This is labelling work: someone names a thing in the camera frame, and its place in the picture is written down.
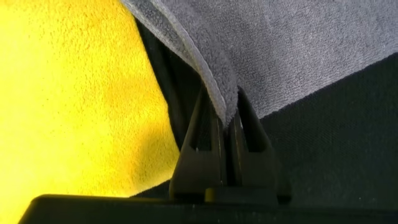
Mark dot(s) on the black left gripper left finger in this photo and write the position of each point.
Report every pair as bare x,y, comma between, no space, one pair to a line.
199,168

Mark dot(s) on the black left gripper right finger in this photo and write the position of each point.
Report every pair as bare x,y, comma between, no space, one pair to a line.
258,168

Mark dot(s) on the grey towel with orange marks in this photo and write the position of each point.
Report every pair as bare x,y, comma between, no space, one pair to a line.
295,46

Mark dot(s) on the yellow microfibre towel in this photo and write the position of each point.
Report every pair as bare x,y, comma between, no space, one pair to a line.
77,109

